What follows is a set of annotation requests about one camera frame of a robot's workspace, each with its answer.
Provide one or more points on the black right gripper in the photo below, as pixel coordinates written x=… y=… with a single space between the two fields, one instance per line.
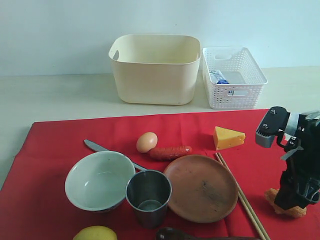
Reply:
x=300 y=182

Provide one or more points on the fried chicken piece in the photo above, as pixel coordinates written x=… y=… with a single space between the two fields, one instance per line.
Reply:
x=294 y=212

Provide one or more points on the yellow cheese wedge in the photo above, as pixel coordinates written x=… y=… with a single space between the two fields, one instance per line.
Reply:
x=225 y=138

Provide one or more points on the red sausage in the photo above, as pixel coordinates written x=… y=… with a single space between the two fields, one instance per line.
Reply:
x=169 y=153

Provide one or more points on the blue white milk carton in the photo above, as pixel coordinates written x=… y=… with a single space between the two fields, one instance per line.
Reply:
x=217 y=77

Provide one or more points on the brown egg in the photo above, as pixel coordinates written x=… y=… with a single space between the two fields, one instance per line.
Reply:
x=146 y=142

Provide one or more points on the wooden chopstick right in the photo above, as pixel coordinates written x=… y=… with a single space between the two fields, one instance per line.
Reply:
x=246 y=197

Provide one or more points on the wooden chopstick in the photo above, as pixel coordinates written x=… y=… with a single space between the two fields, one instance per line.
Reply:
x=246 y=197
x=221 y=160

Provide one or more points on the wooden chopstick left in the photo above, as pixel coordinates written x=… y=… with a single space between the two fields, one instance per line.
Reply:
x=221 y=160

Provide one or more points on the brown wooden plate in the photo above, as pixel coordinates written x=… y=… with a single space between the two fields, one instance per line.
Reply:
x=203 y=190

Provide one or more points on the red table cloth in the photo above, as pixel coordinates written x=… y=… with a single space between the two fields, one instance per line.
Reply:
x=33 y=204

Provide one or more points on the white perforated plastic basket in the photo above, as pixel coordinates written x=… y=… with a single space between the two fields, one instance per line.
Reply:
x=241 y=71

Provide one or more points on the dark wooden spoon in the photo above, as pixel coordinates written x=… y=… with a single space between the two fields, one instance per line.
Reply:
x=169 y=233

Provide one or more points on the stainless steel cup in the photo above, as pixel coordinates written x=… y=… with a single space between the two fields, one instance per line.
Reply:
x=148 y=192

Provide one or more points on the cream plastic tub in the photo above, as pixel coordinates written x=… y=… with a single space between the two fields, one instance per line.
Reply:
x=156 y=69

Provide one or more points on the pale green ceramic bowl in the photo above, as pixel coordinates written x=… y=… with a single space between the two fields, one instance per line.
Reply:
x=97 y=182

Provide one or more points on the metal table knife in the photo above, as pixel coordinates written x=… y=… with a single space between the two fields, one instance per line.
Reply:
x=98 y=148

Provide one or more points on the yellow lemon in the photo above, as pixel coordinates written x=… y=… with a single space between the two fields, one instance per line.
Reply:
x=96 y=232

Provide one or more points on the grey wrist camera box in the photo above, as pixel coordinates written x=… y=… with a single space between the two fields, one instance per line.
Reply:
x=275 y=124

